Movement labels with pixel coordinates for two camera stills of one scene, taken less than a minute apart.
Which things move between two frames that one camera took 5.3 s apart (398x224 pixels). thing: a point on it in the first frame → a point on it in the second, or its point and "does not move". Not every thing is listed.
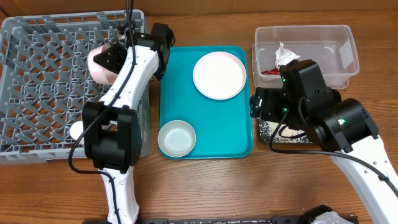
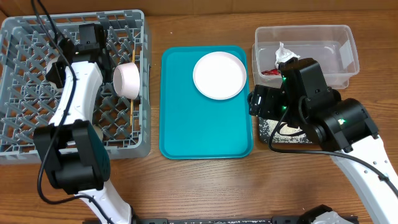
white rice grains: (267, 127) does not move
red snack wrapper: (273, 71) does not move
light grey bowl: (176, 138) → (50, 64)
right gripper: (272, 98) does not move
